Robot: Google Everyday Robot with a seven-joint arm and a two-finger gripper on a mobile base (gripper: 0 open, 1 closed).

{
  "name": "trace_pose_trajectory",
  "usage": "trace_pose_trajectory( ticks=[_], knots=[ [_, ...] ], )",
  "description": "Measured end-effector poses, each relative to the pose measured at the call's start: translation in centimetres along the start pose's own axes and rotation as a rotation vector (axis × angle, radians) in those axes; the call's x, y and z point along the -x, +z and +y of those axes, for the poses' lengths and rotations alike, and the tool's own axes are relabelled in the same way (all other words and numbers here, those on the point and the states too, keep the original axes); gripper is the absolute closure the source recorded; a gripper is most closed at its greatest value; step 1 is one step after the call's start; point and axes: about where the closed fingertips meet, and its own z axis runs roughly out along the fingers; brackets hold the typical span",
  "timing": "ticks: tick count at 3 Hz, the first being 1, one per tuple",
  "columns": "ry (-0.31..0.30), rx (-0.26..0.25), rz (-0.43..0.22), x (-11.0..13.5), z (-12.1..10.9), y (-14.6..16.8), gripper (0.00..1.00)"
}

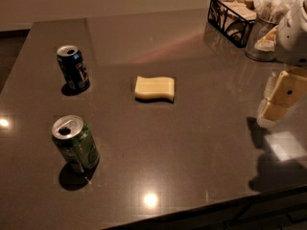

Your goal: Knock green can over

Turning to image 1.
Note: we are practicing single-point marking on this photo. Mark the white packets in cup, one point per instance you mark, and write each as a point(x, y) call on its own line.
point(272, 10)

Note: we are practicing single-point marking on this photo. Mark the blue soda can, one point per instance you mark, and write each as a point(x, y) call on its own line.
point(70, 60)

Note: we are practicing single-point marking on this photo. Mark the brown napkins in basket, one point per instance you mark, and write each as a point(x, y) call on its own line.
point(245, 8)

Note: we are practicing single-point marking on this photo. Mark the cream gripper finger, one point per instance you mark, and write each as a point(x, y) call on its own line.
point(282, 91)

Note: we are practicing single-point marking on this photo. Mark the green soda can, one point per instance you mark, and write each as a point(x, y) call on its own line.
point(74, 140)

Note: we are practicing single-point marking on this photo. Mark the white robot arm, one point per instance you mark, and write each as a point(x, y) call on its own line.
point(291, 37)

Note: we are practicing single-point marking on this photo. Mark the black wire napkin basket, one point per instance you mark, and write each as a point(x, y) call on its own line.
point(232, 25)

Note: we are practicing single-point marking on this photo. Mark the yellow sponge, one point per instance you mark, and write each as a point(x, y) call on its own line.
point(154, 88)

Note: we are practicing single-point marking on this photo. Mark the metal mesh cup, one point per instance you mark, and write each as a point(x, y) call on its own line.
point(258, 47)

